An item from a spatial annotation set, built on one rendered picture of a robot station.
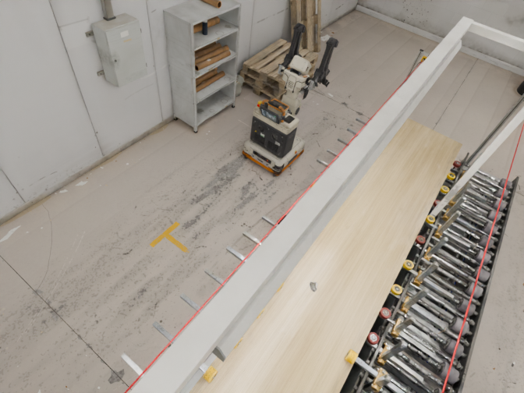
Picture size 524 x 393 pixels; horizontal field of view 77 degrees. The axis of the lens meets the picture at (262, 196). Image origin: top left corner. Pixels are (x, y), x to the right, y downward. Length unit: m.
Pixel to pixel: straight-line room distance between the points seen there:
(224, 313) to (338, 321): 1.85
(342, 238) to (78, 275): 2.60
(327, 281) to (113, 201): 2.68
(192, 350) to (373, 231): 2.50
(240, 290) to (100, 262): 3.07
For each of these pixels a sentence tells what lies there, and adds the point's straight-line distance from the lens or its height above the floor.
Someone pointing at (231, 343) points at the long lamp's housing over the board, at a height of 2.36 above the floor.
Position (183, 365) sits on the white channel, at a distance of 0.80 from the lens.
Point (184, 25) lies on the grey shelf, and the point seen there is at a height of 1.50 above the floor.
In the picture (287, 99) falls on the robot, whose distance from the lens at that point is 4.31.
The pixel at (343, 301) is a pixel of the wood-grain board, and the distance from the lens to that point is 2.68.
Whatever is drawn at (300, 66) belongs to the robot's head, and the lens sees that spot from 4.06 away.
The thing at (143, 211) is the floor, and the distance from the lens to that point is 4.09.
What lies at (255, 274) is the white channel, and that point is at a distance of 0.87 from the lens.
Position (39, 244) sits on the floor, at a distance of 4.17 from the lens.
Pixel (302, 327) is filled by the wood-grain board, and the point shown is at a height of 0.90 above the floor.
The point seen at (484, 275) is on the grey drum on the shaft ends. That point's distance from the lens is 3.51.
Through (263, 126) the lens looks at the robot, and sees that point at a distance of 4.18.
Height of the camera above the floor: 3.24
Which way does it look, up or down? 50 degrees down
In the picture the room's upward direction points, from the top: 11 degrees clockwise
